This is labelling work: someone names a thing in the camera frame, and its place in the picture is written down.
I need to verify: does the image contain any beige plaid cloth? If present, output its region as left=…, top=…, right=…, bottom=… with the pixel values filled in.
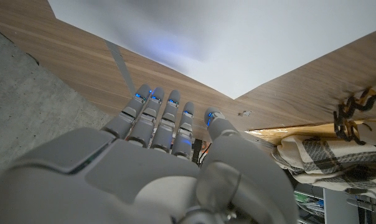
left=271, top=119, right=376, bottom=203

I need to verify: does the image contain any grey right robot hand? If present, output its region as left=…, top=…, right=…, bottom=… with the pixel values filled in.
left=0, top=83, right=299, bottom=224

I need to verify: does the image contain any white shelf unit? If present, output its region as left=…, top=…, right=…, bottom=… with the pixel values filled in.
left=293, top=182, right=376, bottom=224

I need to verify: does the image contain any black wavy headband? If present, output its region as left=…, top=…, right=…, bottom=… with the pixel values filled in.
left=332, top=86, right=376, bottom=146

